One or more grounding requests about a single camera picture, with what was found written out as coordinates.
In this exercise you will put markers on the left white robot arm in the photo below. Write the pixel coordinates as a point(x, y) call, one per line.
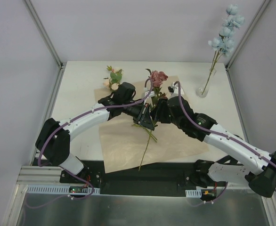
point(55, 137)

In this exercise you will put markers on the pink flowers green leaves bunch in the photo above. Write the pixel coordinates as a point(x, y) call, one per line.
point(113, 81)

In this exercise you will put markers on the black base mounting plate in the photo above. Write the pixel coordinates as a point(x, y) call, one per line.
point(157, 179)

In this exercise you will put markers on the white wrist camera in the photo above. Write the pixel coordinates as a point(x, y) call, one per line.
point(147, 92)
point(175, 90)

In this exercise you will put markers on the clear glass vase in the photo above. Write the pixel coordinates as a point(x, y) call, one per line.
point(203, 89)

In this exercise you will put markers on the left aluminium frame post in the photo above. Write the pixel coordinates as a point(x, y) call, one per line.
point(43, 33)

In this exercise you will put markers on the blue artificial flower stem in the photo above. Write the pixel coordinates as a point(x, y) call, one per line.
point(223, 45)

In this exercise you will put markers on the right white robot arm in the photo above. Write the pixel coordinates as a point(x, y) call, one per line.
point(258, 166)

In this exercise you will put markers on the left white cable duct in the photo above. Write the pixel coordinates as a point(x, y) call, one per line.
point(52, 189)

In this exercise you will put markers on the peach wrapping paper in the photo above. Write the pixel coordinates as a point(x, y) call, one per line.
point(125, 146)

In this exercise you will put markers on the dusty pink rose stem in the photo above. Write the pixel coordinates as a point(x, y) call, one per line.
point(157, 78)

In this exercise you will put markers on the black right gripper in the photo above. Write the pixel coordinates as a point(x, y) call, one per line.
point(163, 111)

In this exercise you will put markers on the front aluminium rail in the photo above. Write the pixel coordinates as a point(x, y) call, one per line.
point(53, 175)

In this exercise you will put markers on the white cable duct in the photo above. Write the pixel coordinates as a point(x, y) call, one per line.
point(52, 189)
point(197, 193)

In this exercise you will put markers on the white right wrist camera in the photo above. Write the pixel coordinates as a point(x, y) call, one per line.
point(175, 90)

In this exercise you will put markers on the right white cable duct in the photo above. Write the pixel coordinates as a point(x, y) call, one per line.
point(197, 193)

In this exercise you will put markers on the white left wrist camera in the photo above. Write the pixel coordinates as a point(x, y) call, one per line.
point(147, 92)

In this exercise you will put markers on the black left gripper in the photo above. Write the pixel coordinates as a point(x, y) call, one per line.
point(142, 115)

